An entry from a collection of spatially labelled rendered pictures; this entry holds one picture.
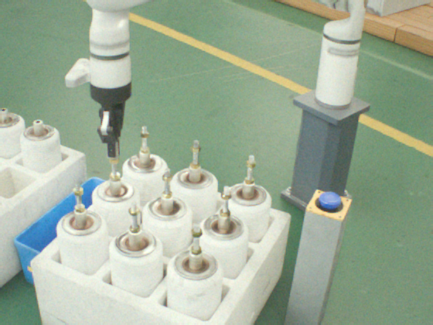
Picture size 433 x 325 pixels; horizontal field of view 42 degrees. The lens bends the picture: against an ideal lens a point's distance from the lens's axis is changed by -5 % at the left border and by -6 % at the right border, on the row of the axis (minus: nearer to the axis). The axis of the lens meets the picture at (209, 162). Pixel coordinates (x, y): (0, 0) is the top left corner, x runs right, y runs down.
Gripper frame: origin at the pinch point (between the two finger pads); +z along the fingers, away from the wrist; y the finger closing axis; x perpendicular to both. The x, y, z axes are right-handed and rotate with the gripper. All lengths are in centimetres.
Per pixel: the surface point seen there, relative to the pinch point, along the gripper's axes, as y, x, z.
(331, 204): -8.7, -40.9, 2.6
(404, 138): 81, -80, 35
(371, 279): 9, -58, 35
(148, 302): -22.2, -10.5, 17.3
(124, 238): -14.4, -4.8, 9.9
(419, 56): 164, -104, 35
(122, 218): -4.2, -2.2, 13.4
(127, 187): 1.3, -2.3, 9.8
